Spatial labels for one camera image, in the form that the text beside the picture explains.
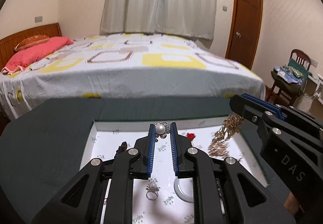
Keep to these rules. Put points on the dark green table cloth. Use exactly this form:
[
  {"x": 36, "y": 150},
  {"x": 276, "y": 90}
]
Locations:
[{"x": 42, "y": 150}]

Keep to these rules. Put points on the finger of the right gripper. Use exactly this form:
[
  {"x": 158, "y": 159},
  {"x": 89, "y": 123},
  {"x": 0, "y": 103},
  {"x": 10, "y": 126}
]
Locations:
[
  {"x": 265, "y": 104},
  {"x": 254, "y": 113}
]

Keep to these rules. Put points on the wooden headboard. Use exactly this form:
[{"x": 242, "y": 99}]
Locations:
[{"x": 8, "y": 43}]

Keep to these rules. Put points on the white jade bangle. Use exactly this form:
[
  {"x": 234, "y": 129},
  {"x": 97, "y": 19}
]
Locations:
[{"x": 184, "y": 189}]

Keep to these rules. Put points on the wall power socket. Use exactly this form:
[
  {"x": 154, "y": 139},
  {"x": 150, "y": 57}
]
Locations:
[{"x": 38, "y": 19}]

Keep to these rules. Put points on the red cord gold charm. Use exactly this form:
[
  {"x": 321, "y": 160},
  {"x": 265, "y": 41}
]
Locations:
[{"x": 190, "y": 136}]

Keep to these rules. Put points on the orange cushion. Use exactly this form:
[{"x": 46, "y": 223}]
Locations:
[{"x": 30, "y": 42}]

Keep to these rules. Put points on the dark green tray box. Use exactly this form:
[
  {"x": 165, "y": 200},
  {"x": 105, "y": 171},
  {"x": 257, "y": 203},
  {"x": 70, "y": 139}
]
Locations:
[{"x": 154, "y": 199}]

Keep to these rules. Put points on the silver pearl flower brooch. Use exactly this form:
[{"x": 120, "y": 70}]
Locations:
[{"x": 162, "y": 129}]

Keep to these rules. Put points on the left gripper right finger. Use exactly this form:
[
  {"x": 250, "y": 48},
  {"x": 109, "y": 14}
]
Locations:
[{"x": 223, "y": 190}]

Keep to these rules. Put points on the pile of clothes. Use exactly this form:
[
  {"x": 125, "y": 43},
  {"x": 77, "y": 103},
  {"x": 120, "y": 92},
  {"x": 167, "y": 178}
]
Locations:
[{"x": 292, "y": 76}]

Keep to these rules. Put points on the brown wooden door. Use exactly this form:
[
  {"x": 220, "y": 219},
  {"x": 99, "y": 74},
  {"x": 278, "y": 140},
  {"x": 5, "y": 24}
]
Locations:
[{"x": 245, "y": 31}]

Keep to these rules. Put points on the bed with patterned sheet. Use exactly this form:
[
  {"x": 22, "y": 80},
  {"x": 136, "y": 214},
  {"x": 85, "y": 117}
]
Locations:
[{"x": 126, "y": 66}]

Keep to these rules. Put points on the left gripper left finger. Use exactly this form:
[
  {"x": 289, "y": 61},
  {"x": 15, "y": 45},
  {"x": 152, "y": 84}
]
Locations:
[{"x": 102, "y": 191}]

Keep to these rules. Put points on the pink pillow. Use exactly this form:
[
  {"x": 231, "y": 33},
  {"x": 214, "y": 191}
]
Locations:
[{"x": 24, "y": 58}]

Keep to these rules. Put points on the wooden chair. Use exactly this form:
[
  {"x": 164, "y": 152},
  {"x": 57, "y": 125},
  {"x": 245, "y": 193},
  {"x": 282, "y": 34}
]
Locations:
[{"x": 277, "y": 90}]

